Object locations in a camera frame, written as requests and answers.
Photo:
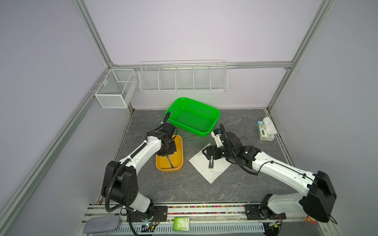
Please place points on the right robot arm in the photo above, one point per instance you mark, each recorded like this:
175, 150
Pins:
315, 194

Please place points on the tissue box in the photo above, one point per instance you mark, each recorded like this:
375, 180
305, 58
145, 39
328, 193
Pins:
266, 130

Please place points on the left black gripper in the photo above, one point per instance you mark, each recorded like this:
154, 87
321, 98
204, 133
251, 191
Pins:
173, 150

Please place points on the white mesh box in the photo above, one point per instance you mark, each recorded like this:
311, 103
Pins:
117, 88

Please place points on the yellow plastic tray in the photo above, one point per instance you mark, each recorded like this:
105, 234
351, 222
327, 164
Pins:
177, 158

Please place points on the white wire rack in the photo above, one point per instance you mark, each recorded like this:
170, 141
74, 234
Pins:
178, 76

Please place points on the grey cloth pad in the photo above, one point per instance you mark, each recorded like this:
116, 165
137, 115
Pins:
102, 224

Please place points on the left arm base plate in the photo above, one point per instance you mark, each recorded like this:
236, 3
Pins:
156, 213

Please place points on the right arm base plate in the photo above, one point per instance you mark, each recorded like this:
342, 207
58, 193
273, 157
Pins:
257, 212

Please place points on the silver fork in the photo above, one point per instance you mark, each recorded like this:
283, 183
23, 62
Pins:
171, 165

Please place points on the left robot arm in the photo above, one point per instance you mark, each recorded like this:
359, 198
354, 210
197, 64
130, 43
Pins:
120, 184

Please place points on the green plastic basket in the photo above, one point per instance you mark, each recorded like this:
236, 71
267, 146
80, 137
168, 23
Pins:
193, 116

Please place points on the white paper napkin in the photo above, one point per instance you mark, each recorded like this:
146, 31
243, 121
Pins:
201, 164

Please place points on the green card box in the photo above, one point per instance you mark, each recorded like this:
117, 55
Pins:
181, 224

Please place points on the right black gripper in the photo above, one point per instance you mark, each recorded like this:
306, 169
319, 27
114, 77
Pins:
209, 152

